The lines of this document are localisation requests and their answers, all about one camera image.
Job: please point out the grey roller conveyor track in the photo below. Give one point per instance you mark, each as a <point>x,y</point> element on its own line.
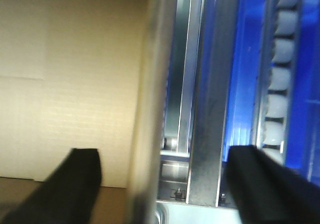
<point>277,63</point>

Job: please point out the blue crate lower right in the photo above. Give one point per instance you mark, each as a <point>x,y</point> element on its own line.
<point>303,137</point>

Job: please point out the brown EcoFlow cardboard box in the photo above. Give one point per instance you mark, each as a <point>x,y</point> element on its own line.
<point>69,79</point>

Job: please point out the metal shelf rack frame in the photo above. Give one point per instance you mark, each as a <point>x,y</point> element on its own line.
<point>212,93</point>

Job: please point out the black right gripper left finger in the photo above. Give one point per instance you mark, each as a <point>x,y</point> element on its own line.
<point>67,196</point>

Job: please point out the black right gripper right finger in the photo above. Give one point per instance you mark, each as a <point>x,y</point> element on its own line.
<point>265,192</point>

